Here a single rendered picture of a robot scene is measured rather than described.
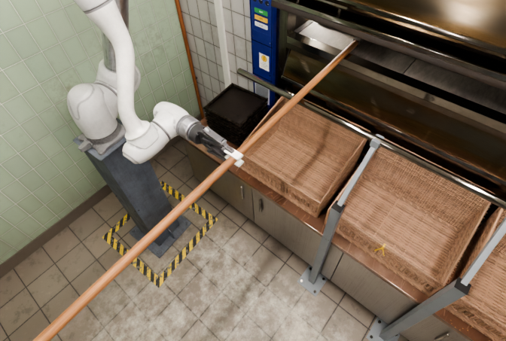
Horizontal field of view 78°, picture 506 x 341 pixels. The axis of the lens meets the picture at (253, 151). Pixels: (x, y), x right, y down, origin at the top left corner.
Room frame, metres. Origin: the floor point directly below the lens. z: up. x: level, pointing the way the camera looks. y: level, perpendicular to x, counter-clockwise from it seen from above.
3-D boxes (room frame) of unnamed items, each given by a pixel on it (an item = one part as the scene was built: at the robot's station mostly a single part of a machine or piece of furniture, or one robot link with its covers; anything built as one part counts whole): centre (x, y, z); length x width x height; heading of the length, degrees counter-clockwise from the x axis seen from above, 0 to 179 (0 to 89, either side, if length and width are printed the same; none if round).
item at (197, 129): (0.82, 0.19, 1.20); 0.09 x 0.07 x 0.08; 48
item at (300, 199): (1.11, -0.27, 0.72); 0.56 x 0.49 x 0.28; 48
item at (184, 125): (0.86, 0.24, 1.20); 0.09 x 0.06 x 0.09; 138
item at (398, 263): (0.71, -0.70, 0.72); 0.56 x 0.49 x 0.28; 46
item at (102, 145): (1.03, 0.71, 1.03); 0.22 x 0.18 x 0.06; 141
